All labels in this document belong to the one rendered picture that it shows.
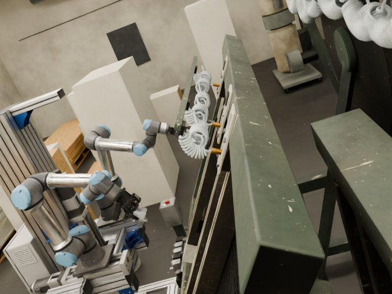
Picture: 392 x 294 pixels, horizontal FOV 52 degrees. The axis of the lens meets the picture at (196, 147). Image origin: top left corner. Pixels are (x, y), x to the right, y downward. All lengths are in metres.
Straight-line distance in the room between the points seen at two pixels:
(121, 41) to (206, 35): 4.93
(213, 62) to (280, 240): 5.56
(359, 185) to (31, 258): 2.31
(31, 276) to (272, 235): 2.48
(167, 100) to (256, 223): 6.92
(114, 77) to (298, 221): 4.18
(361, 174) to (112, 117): 4.13
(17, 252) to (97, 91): 2.46
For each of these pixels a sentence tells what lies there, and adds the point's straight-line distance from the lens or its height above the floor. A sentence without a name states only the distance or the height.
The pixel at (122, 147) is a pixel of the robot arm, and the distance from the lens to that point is 2.59.
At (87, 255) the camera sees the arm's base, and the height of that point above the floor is 1.11.
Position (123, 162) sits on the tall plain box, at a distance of 5.05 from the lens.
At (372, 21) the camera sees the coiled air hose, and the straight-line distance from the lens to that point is 1.20.
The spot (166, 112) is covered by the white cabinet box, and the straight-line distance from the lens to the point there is 7.55.
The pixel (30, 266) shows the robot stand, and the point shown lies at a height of 1.06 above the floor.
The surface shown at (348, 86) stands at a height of 1.71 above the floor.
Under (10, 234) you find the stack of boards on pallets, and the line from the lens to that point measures 6.21.
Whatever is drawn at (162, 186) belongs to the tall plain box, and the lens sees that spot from 5.13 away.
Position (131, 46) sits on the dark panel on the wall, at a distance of 10.63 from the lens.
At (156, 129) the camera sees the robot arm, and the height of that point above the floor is 1.56.
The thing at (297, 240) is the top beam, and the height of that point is 1.91.
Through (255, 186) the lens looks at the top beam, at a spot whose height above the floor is 1.94.
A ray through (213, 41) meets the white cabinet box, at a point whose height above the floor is 1.48.
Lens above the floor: 2.28
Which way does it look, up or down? 21 degrees down
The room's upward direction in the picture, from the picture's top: 22 degrees counter-clockwise
